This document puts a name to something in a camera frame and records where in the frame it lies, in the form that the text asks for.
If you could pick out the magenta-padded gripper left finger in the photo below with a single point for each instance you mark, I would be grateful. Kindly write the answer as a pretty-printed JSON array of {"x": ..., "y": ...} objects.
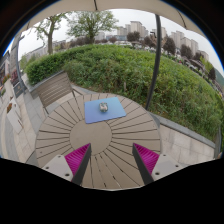
[{"x": 76, "y": 159}]

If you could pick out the blue mouse pad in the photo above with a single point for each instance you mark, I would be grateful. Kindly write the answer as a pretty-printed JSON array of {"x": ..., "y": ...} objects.
[{"x": 116, "y": 111}]

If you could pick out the white planter box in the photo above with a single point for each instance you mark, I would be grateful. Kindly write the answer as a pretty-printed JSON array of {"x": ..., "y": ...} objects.
[{"x": 14, "y": 118}]

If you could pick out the dense leafy tree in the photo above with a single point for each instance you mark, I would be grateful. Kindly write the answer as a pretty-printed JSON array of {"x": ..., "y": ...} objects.
[{"x": 90, "y": 23}]

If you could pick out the grey slatted chair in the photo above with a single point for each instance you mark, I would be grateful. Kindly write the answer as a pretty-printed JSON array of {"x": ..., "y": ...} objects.
[{"x": 53, "y": 88}]

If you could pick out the distant apartment buildings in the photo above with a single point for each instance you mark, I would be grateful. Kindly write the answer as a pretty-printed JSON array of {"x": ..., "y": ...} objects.
[{"x": 136, "y": 27}]

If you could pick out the black curved parasol pole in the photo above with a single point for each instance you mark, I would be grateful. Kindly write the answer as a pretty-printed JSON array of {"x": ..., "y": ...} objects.
[{"x": 156, "y": 60}]

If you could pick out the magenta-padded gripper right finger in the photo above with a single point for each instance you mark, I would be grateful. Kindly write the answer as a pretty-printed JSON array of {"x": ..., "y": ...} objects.
[{"x": 147, "y": 158}]

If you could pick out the beige parasol canopy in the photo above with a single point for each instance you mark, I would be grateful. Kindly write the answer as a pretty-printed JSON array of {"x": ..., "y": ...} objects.
[{"x": 76, "y": 5}]

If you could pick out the thin-leaved tree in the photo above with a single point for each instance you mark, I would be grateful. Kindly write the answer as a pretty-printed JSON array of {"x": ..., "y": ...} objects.
[{"x": 50, "y": 40}]

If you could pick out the transparent computer mouse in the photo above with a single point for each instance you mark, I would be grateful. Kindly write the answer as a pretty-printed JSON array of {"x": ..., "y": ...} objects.
[{"x": 103, "y": 107}]

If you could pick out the grey sign pillar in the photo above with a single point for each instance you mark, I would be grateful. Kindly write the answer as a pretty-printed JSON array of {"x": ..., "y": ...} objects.
[{"x": 16, "y": 63}]

